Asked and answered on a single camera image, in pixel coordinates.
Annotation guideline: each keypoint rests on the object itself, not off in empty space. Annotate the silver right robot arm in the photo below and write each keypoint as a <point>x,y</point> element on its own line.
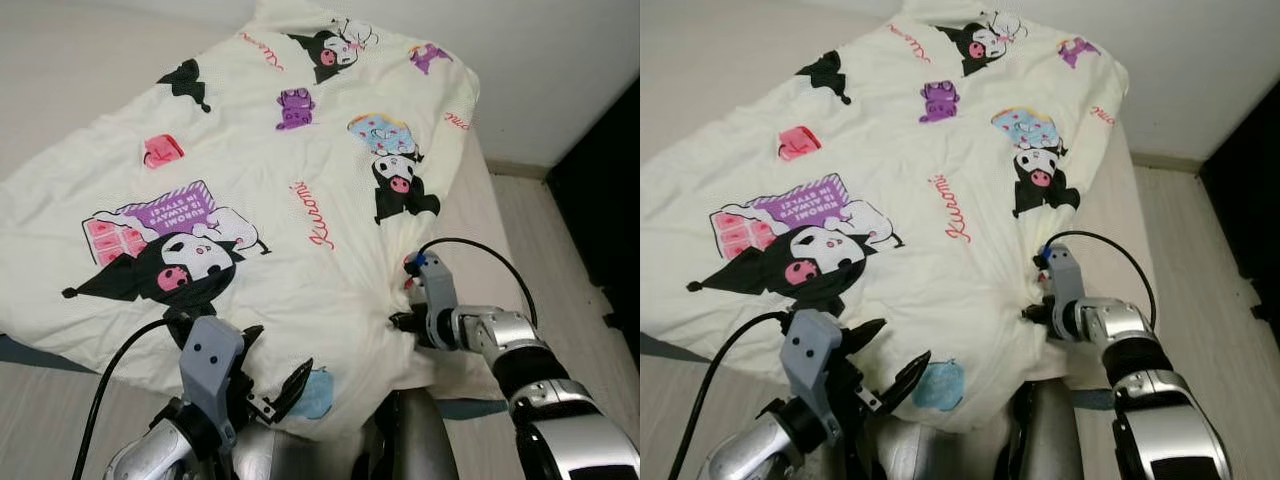
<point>1160,400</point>
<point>540,400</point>

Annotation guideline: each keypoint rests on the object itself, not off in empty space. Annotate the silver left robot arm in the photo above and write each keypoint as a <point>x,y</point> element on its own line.
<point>750,455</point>
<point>150,455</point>

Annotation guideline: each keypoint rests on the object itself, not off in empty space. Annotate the black wardrobe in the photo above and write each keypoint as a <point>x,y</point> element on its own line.
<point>1245,200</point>
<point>600,200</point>

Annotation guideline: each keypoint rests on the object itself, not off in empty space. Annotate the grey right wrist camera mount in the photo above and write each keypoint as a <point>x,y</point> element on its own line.
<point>1068,290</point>
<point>438,295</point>

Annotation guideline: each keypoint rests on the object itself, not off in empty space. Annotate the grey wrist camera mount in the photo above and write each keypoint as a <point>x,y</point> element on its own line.
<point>212,365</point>
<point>1068,290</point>
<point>438,295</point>
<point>812,360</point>

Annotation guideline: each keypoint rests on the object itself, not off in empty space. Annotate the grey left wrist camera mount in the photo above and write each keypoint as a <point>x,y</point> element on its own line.
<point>812,360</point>
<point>212,365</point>

